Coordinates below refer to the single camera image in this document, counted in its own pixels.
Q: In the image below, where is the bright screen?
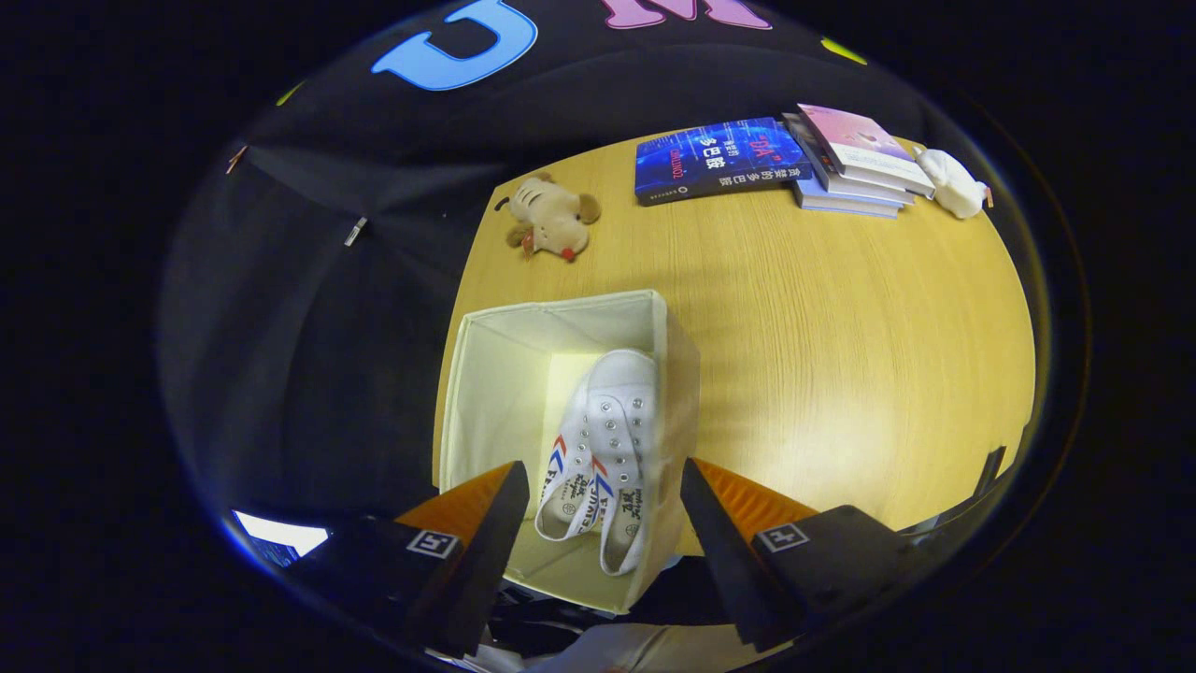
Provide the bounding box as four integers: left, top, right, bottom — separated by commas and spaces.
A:
232, 509, 330, 566

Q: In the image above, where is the pink cover book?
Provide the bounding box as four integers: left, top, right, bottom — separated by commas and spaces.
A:
797, 104, 936, 199

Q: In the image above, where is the black table clamp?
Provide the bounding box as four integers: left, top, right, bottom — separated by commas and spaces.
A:
972, 446, 1008, 499

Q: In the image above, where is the beige plush dog toy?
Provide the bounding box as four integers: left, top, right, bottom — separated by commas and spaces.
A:
495, 172, 602, 263

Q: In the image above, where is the white plush toy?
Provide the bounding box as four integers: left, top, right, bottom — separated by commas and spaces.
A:
914, 147, 993, 221

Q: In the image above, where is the dark blue book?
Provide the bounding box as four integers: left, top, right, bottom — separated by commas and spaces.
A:
634, 117, 814, 207

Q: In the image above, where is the beige fabric storage box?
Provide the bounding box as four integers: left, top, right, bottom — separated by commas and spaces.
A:
432, 289, 702, 616

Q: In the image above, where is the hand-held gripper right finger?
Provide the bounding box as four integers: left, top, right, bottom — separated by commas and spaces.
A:
679, 457, 926, 653

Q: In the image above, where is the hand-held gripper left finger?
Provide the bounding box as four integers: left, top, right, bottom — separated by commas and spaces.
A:
285, 460, 531, 659

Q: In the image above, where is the white canvas shoe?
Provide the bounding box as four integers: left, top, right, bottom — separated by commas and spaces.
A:
534, 383, 599, 543
579, 349, 661, 576

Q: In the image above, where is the white book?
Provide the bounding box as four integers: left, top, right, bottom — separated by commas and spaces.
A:
783, 112, 917, 207

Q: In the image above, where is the light blue edged book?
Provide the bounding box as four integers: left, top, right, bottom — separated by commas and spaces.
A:
794, 178, 903, 220

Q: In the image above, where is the black backdrop cloth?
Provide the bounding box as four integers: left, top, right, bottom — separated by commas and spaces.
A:
159, 0, 1038, 562

